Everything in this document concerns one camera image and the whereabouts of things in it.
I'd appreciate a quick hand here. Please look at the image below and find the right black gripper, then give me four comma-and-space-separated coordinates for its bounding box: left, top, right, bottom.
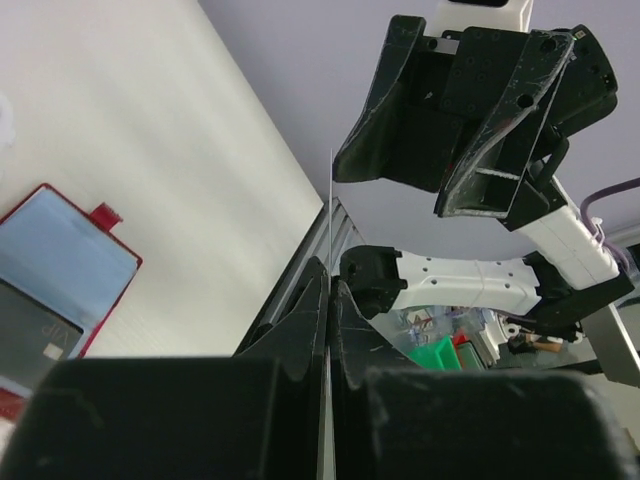
332, 15, 574, 220

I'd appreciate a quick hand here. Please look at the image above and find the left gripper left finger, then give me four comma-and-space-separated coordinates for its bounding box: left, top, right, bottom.
1, 258, 329, 479

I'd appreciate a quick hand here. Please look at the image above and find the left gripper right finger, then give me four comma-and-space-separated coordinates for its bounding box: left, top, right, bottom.
330, 280, 639, 479

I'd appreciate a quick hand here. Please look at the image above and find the right aluminium frame post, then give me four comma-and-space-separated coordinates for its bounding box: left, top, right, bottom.
234, 197, 365, 355

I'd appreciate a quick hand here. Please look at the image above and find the red leather card holder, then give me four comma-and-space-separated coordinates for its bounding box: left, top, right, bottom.
1, 183, 143, 421

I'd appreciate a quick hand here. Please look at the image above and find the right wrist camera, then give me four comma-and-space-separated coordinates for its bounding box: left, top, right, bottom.
426, 0, 534, 37

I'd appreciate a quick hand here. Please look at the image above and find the green plastic bin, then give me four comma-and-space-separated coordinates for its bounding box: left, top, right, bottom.
408, 337, 462, 371

